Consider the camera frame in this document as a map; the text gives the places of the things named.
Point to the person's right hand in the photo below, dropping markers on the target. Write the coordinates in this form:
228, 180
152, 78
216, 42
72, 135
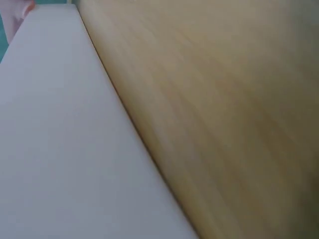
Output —
15, 17

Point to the person's right fingers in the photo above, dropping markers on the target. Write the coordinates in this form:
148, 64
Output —
18, 13

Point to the white cutting board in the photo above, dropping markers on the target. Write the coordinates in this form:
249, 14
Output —
62, 139

